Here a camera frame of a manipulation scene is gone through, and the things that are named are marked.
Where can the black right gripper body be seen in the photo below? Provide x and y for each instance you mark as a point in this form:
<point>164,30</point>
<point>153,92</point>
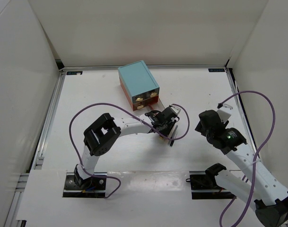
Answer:
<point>199,128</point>

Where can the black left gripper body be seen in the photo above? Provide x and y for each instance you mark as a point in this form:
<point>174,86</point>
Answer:
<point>167,128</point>

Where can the teal and orange drawer box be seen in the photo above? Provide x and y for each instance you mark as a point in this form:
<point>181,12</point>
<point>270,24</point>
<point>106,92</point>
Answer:
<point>136,80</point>

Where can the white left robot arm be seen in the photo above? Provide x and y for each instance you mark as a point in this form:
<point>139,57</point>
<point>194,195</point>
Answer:
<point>100,136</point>

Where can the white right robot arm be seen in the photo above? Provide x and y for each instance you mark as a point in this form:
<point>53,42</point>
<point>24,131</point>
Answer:
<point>269,198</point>

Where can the pink makeup pencil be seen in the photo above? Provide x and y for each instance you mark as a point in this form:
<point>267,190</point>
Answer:
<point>169,136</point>

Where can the silver black eyeliner pen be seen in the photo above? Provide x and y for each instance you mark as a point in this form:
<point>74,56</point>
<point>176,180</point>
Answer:
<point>172,139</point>

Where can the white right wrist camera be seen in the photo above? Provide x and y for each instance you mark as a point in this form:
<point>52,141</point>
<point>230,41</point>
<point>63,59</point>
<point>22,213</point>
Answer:
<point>224,112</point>

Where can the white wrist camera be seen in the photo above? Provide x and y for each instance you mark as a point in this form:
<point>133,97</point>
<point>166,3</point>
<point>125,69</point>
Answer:
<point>224,112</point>
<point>175,109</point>

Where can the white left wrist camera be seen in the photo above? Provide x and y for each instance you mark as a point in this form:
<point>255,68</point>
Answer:
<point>175,109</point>

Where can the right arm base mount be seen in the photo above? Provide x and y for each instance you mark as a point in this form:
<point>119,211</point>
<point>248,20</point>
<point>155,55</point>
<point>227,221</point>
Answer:
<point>202,189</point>

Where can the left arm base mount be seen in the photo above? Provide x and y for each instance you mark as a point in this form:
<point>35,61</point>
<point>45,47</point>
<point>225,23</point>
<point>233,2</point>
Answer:
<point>93,187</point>

